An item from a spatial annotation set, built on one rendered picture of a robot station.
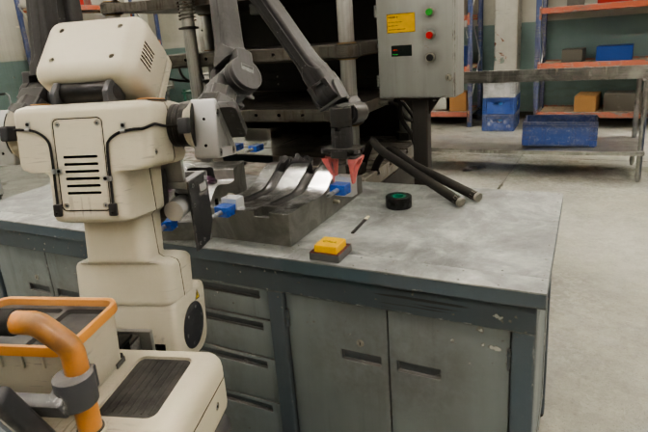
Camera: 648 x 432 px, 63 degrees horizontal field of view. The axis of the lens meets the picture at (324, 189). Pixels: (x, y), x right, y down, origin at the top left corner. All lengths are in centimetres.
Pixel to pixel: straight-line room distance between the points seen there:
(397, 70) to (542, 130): 304
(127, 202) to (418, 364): 79
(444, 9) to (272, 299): 119
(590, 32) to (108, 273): 720
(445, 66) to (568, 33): 588
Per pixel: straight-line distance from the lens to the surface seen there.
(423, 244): 136
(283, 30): 138
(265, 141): 231
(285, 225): 137
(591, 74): 473
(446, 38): 202
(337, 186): 137
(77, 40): 115
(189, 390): 91
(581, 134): 499
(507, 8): 764
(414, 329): 134
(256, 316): 155
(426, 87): 205
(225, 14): 124
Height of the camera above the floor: 132
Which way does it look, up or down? 16 degrees down
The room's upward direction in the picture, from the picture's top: 4 degrees counter-clockwise
